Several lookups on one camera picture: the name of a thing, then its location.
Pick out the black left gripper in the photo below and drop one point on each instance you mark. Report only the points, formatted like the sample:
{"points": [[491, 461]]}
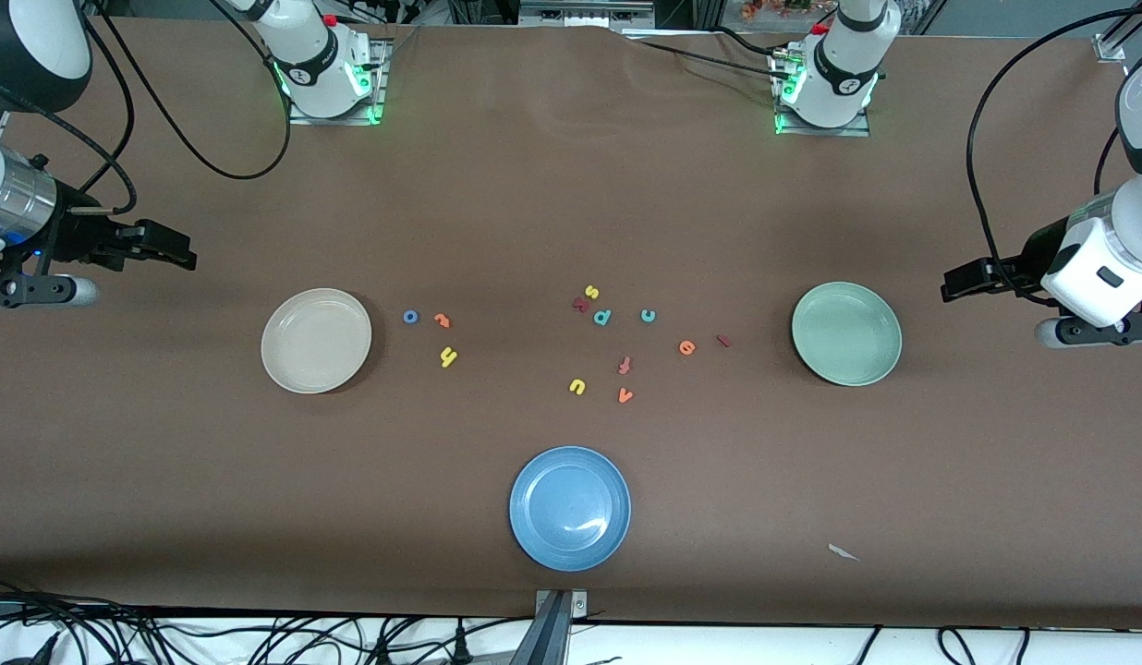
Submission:
{"points": [[1038, 252]]}

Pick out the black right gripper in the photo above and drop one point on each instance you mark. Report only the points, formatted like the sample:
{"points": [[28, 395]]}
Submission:
{"points": [[74, 235]]}

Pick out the yellow letter y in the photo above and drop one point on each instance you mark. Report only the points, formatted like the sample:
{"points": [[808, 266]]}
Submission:
{"points": [[448, 357]]}

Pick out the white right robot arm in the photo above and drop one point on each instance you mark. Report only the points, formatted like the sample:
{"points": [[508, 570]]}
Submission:
{"points": [[312, 65]]}

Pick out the green plate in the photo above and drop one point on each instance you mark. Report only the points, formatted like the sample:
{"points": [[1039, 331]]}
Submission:
{"points": [[846, 333]]}

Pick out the beige brown plate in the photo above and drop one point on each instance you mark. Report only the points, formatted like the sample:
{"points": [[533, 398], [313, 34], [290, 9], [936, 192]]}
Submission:
{"points": [[316, 341]]}

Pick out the white paper scrap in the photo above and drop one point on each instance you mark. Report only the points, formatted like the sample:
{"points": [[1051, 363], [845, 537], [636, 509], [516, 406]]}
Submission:
{"points": [[844, 552]]}

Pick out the orange flower decoration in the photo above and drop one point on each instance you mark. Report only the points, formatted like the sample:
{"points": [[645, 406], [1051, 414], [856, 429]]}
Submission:
{"points": [[774, 7]]}

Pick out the brown table cover sheet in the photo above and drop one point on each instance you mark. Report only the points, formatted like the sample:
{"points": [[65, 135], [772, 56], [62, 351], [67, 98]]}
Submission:
{"points": [[534, 185]]}

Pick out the grey power strip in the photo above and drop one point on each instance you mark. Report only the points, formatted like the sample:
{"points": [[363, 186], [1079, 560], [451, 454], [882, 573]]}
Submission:
{"points": [[580, 14]]}

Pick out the blue plate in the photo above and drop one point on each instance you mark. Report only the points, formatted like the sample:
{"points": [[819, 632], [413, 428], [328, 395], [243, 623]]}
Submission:
{"points": [[570, 509]]}

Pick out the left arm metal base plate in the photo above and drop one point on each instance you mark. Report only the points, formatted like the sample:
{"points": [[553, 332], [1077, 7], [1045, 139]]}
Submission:
{"points": [[830, 132]]}

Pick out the aluminium frame profile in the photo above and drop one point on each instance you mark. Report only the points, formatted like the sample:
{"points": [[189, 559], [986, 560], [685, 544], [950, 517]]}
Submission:
{"points": [[1111, 46]]}

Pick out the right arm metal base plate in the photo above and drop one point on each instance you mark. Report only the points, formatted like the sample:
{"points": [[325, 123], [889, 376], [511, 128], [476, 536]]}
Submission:
{"points": [[381, 83]]}

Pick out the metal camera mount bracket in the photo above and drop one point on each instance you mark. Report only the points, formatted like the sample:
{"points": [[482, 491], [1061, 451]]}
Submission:
{"points": [[552, 628]]}

